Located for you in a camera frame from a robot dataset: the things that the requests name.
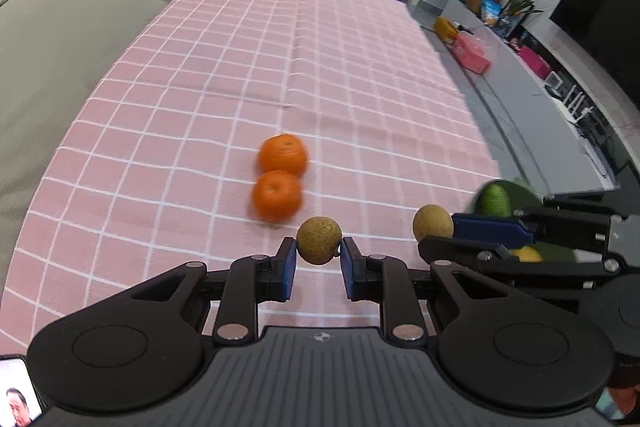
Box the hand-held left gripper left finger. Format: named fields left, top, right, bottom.
left=74, top=236, right=299, bottom=346

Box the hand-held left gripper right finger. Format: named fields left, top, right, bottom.
left=341, top=236, right=568, bottom=345

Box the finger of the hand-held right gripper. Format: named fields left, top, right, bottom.
left=417, top=234, right=622, bottom=292
left=451, top=208, right=613, bottom=254

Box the yellow-green pear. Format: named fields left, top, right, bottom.
left=474, top=184, right=546, bottom=264

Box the small brown longan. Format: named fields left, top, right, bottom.
left=412, top=204, right=455, bottom=242
left=296, top=216, right=344, bottom=265

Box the green plate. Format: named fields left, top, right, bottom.
left=462, top=178, right=581, bottom=264

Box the orange mandarin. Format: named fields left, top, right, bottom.
left=257, top=133, right=308, bottom=178
left=251, top=170, right=304, bottom=224

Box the grey television cabinet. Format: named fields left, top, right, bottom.
left=420, top=0, right=640, bottom=202

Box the white router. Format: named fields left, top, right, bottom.
left=552, top=84, right=596, bottom=125

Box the magenta box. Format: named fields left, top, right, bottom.
left=517, top=47, right=551, bottom=78

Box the pink box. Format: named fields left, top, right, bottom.
left=451, top=32, right=492, bottom=75

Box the blue snack bag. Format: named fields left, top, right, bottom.
left=480, top=0, right=503, bottom=25
left=495, top=14, right=523, bottom=38

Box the orange box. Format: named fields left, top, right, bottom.
left=433, top=17, right=461, bottom=45

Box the pink checked tablecloth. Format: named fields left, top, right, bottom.
left=0, top=0, right=501, bottom=358

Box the black television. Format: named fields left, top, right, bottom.
left=549, top=0, right=640, bottom=95

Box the black smartphone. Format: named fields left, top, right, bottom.
left=0, top=356, right=43, bottom=427

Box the grey-green sofa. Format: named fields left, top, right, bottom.
left=0, top=0, right=250, bottom=298

